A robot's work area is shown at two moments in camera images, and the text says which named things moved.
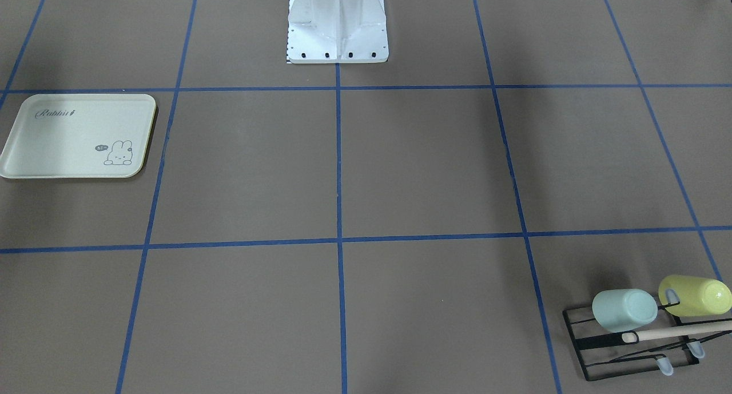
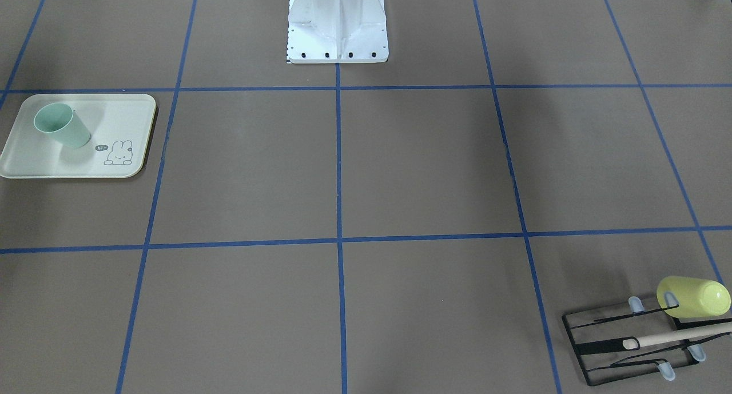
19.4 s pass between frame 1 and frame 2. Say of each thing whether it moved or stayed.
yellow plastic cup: stayed
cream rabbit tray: stayed
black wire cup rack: stayed
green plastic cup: moved
